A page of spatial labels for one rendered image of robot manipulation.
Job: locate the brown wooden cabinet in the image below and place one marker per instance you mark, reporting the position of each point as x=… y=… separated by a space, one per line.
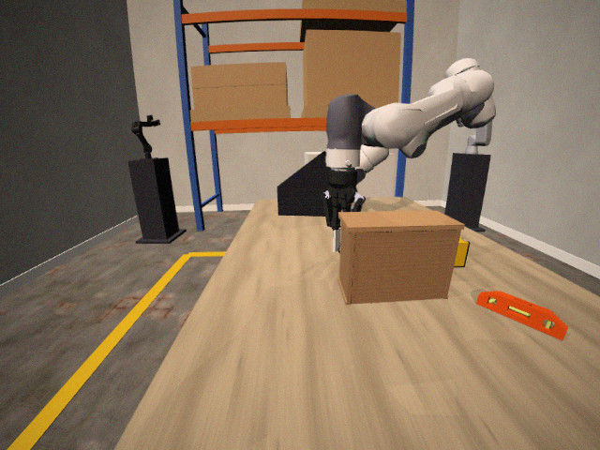
x=394 y=256

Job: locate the yellow tape measure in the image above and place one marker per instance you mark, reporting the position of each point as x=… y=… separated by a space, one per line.
x=462 y=252

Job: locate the orange torpedo spirit level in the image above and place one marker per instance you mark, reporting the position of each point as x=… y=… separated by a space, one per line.
x=523 y=312

